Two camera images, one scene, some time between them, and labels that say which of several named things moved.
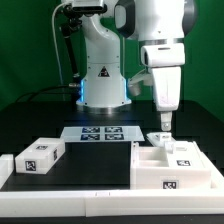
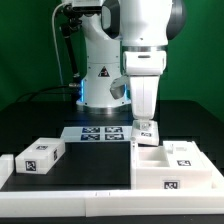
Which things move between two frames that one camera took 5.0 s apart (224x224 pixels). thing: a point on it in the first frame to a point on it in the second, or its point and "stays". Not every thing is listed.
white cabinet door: [183, 154] stays
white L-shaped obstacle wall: [118, 202] stays
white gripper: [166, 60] to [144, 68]
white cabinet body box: [152, 168] stays
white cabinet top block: [40, 156] stays
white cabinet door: [159, 139] to [148, 137]
